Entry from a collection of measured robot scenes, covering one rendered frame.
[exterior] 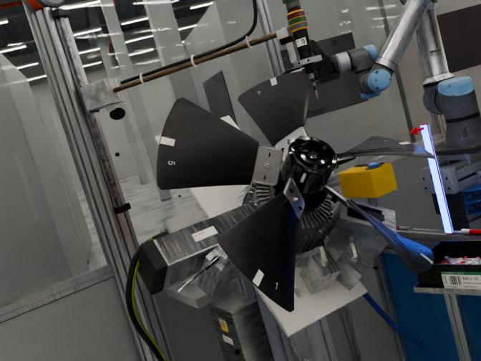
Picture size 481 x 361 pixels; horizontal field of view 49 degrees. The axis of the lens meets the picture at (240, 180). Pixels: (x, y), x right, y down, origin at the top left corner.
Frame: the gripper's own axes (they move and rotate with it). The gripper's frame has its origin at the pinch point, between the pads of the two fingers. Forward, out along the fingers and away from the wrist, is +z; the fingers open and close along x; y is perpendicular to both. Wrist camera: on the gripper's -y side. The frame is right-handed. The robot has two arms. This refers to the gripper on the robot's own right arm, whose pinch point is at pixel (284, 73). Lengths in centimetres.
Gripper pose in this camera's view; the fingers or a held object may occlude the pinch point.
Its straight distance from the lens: 204.5
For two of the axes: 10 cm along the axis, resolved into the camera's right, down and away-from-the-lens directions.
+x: -0.6, -2.5, 9.7
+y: 2.7, 9.3, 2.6
